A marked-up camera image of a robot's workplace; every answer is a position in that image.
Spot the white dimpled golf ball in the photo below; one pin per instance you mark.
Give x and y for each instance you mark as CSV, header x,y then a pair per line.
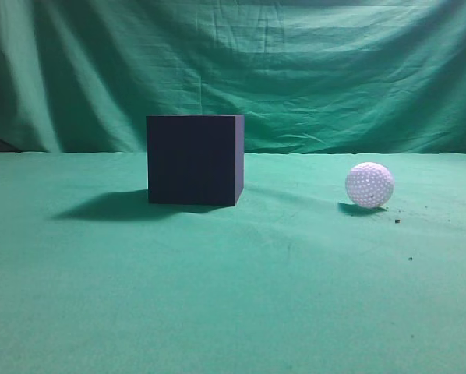
x,y
369,185

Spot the dark blue cube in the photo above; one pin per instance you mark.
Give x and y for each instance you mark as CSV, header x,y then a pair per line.
x,y
195,159

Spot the green cloth backdrop and cover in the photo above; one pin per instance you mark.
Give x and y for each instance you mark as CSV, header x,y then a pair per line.
x,y
295,278

